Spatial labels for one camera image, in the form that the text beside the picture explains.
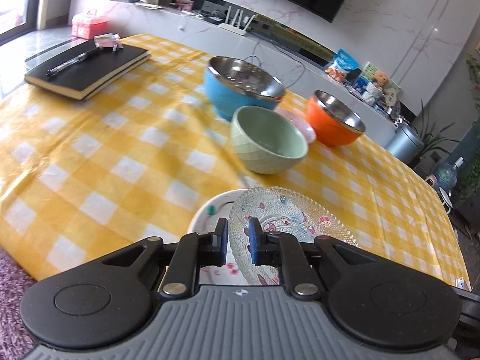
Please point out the blue steel bowl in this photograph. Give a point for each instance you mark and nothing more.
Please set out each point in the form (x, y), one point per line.
(231, 83)

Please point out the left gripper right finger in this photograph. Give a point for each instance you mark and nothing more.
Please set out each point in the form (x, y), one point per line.
(283, 251)

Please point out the pink small heater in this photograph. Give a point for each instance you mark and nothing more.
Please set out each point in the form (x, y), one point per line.
(433, 181)

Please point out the potted plant right corner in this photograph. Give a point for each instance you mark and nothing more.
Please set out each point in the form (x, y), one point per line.
(431, 137)

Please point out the orange steel bowl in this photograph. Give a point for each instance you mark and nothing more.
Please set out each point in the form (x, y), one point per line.
(333, 122)

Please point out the purple fluffy rug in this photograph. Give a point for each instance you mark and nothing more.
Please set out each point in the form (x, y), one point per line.
(15, 340)

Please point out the yellow checkered tablecloth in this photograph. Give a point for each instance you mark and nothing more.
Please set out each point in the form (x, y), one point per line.
(82, 179)

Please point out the black pen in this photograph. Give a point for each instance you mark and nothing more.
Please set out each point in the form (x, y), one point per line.
(73, 61)

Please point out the blue water jug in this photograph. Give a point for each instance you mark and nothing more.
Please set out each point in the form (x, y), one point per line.
(446, 175)

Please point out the green picture card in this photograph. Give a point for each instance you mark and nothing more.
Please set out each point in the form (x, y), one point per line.
(390, 92)

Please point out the white wifi router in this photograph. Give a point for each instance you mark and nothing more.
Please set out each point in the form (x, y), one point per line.
(236, 22)

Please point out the blue snack bag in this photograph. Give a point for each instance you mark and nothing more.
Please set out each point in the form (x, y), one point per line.
(341, 65)

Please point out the white round side table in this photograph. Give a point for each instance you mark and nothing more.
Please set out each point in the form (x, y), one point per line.
(445, 199)

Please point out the green ceramic bowl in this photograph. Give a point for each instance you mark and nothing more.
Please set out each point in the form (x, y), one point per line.
(266, 142)

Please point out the small pink plate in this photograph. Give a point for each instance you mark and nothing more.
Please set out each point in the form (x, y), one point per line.
(300, 123)

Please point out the pink storage box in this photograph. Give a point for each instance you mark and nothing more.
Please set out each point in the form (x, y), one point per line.
(88, 25)

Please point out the teddy bear bouquet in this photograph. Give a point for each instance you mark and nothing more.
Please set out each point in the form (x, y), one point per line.
(374, 89)

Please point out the black notebook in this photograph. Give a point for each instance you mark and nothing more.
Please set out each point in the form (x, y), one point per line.
(84, 79)

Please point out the white fruity ceramic plate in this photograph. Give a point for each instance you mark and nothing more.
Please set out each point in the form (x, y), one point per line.
(205, 219)

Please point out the grey metal trash bin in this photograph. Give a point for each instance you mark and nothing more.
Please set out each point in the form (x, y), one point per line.
(406, 144)

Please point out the clear glass patterned plate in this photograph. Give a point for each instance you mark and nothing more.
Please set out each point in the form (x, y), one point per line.
(283, 210)

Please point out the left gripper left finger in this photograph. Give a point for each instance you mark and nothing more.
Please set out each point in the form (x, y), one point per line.
(184, 259)

